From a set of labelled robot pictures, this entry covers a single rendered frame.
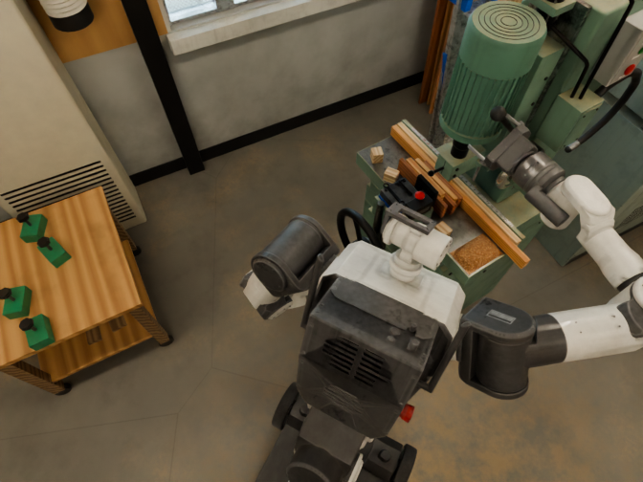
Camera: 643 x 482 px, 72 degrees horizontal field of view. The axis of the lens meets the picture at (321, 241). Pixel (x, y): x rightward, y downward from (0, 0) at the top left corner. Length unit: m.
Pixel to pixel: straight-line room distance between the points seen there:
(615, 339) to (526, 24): 0.69
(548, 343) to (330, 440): 0.48
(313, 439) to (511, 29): 1.00
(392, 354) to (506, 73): 0.72
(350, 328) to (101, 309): 1.32
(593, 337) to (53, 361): 2.05
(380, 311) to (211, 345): 1.58
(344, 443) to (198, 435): 1.25
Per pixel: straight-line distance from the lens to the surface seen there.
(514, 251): 1.46
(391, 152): 1.65
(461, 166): 1.45
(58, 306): 1.98
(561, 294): 2.61
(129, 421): 2.29
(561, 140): 1.42
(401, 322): 0.77
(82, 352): 2.27
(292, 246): 0.86
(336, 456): 1.03
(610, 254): 1.04
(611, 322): 0.94
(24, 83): 2.06
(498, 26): 1.16
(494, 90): 1.19
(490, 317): 0.85
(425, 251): 0.79
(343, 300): 0.76
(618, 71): 1.40
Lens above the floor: 2.10
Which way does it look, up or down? 59 degrees down
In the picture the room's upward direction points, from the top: straight up
